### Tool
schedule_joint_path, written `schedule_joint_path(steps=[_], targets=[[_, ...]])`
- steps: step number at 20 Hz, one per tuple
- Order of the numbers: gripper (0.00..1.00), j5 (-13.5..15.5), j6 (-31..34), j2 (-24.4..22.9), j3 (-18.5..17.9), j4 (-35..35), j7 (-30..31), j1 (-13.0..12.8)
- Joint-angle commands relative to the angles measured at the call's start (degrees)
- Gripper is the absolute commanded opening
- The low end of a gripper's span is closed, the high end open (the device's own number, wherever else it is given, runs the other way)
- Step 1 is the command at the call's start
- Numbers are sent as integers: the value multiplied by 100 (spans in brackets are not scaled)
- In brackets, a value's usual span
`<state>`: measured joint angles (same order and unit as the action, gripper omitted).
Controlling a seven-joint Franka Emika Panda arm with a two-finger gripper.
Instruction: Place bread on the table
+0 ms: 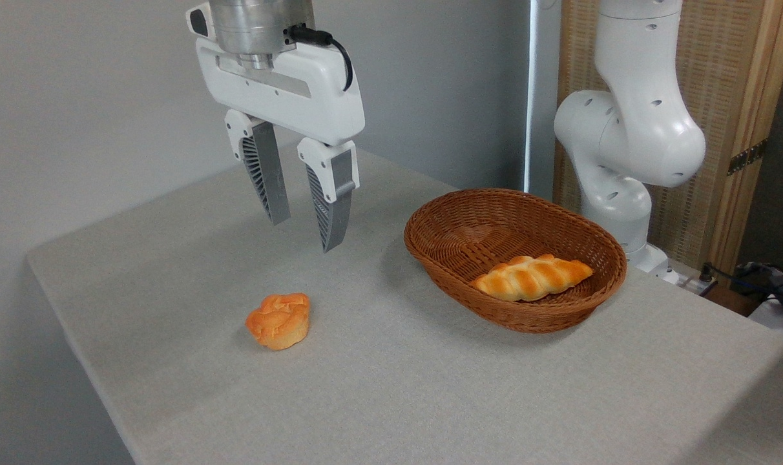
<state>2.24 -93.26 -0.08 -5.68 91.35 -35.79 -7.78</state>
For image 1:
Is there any black power cable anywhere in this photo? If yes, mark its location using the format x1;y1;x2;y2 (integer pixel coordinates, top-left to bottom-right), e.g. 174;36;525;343
699;262;783;305

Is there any white power strip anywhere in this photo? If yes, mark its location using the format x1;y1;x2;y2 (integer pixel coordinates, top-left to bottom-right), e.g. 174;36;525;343
679;274;719;298

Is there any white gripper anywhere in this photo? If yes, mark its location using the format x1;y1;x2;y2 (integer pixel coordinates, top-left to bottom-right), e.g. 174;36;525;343
195;37;366;253

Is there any white vertical trim strip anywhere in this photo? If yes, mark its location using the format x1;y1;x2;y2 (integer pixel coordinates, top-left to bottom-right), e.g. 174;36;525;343
524;0;538;194

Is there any wooden woven screen panel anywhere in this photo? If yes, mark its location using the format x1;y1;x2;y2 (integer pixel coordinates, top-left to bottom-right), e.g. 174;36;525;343
553;0;783;275

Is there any braided golden bread loaf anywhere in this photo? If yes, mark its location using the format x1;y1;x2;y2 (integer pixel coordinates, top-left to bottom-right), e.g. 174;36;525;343
470;254;594;302

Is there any grey tablecloth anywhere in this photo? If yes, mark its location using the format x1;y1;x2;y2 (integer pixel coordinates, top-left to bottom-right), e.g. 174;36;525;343
26;136;783;465

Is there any dark metal hinge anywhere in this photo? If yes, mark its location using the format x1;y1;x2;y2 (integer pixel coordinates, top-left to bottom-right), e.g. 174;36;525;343
727;139;767;176

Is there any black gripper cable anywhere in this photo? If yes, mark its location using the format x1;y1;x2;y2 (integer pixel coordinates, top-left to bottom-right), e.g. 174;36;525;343
287;24;354;92

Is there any round orange bread roll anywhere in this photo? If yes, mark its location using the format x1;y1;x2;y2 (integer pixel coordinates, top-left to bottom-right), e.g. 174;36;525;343
245;293;311;351

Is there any brown oval wicker basket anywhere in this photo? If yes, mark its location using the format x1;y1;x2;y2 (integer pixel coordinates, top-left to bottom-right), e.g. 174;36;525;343
403;188;628;335

